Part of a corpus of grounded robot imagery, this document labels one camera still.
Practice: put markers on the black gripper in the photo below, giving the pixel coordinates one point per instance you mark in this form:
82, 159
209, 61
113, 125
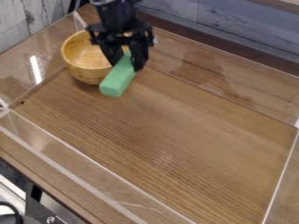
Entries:
118, 27

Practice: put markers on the green rectangular block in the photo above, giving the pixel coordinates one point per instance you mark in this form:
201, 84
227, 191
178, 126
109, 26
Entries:
119, 77

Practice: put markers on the brown wooden bowl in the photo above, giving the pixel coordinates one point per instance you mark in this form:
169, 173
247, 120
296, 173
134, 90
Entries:
86, 62

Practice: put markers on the black metal table bracket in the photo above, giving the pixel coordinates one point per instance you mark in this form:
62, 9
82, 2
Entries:
37, 210

